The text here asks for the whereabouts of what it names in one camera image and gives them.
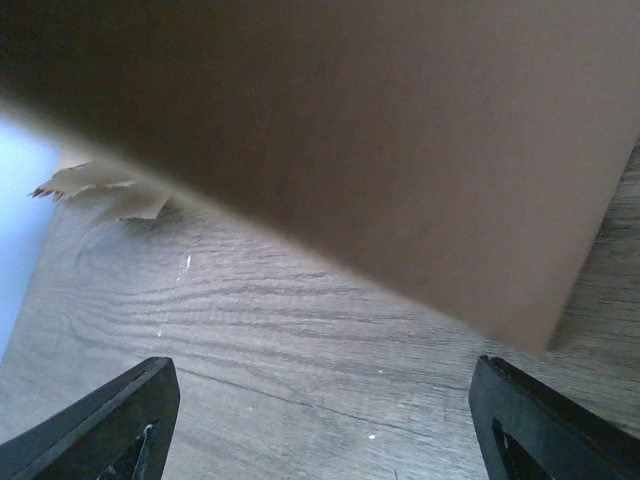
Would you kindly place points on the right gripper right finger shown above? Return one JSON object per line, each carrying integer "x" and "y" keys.
{"x": 526, "y": 430}

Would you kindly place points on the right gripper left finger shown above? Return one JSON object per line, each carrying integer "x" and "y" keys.
{"x": 122, "y": 430}

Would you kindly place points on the brown cardboard box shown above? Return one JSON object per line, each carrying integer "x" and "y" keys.
{"x": 461, "y": 154}

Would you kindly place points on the stack of flat cardboard sheets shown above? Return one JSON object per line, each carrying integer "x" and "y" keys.
{"x": 80, "y": 185}

